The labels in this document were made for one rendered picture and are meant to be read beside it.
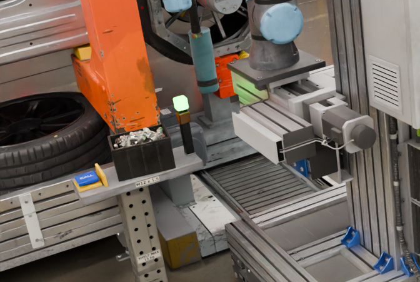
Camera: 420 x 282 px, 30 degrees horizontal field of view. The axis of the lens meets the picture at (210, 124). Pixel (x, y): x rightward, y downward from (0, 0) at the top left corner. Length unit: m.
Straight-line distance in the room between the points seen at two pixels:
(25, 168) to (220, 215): 0.77
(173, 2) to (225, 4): 1.01
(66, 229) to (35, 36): 0.77
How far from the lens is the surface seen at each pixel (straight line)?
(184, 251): 2.93
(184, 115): 2.66
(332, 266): 2.45
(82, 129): 3.02
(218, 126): 3.51
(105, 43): 2.68
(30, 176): 2.98
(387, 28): 1.94
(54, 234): 2.96
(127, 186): 2.61
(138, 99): 2.76
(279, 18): 2.11
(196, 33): 2.99
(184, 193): 3.18
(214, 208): 3.14
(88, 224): 2.97
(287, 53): 2.30
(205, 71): 3.15
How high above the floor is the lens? 1.56
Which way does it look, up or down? 22 degrees down
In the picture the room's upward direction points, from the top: 10 degrees counter-clockwise
